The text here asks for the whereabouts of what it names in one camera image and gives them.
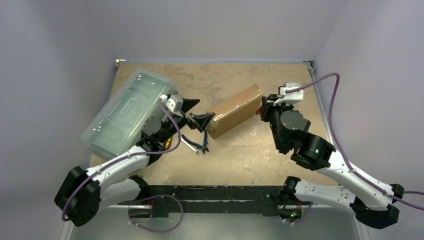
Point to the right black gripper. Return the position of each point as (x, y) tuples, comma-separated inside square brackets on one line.
[(267, 108)]

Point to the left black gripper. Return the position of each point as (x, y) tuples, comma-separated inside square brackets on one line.
[(201, 120)]

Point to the brown cardboard express box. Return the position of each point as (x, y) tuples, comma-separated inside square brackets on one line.
[(234, 111)]

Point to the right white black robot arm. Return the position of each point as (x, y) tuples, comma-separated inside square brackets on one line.
[(366, 198)]

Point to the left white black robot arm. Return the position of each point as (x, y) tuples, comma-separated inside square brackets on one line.
[(109, 172)]

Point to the silver wrench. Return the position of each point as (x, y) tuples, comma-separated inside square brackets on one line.
[(191, 144)]

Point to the yellow black screwdriver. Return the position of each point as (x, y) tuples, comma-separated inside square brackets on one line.
[(168, 143)]

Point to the clear plastic storage bin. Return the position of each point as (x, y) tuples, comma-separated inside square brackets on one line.
[(119, 124)]

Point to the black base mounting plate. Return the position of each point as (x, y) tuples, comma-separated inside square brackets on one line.
[(267, 200)]

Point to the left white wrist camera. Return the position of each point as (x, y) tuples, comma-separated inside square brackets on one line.
[(173, 102)]

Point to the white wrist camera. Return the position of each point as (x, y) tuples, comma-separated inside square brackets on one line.
[(173, 102), (289, 98)]

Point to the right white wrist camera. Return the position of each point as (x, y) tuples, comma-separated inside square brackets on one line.
[(289, 98)]

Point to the aluminium frame rail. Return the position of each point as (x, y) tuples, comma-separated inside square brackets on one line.
[(81, 204)]

